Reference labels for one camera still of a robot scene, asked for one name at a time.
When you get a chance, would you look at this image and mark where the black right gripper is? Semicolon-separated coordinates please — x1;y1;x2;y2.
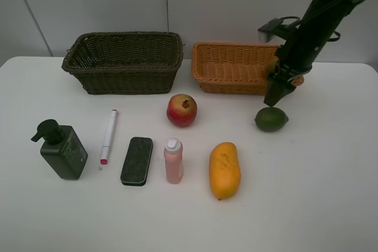
263;56;312;107

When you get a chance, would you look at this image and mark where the green lime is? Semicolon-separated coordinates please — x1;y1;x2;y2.
255;107;289;132

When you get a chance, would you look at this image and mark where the red pomegranate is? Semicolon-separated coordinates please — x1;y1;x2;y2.
167;94;197;127

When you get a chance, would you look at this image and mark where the yellow mango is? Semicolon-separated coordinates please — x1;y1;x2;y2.
209;142;241;200

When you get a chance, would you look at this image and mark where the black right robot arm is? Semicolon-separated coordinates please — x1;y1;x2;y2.
258;0;365;107

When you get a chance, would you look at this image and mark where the orange wicker basket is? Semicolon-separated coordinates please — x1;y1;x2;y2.
191;42;305;96

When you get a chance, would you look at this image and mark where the pink bottle with white cap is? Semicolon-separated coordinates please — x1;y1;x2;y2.
164;138;184;184

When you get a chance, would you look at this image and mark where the black whiteboard eraser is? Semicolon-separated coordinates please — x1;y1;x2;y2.
120;137;153;186

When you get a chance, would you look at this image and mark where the white marker with red caps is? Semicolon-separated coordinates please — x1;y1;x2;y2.
100;109;118;165

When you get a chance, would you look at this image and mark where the dark brown wicker basket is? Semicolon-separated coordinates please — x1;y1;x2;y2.
61;31;183;95

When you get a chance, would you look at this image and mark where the dark green pump bottle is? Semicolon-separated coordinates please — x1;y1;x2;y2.
31;119;88;180

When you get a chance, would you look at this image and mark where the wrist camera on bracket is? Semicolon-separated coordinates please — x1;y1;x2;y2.
258;18;284;43

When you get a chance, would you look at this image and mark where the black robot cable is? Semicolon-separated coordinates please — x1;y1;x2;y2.
280;15;341;43

